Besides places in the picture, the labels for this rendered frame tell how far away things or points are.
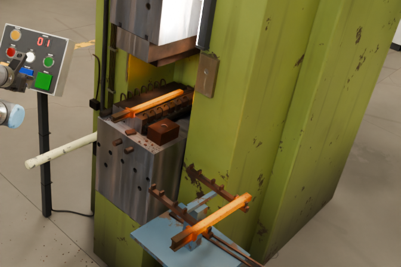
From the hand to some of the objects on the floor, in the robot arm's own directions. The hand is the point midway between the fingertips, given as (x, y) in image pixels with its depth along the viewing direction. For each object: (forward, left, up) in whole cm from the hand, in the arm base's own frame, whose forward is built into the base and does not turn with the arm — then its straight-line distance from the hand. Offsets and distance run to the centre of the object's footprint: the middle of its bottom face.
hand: (31, 77), depth 206 cm
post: (+21, +11, -107) cm, 110 cm away
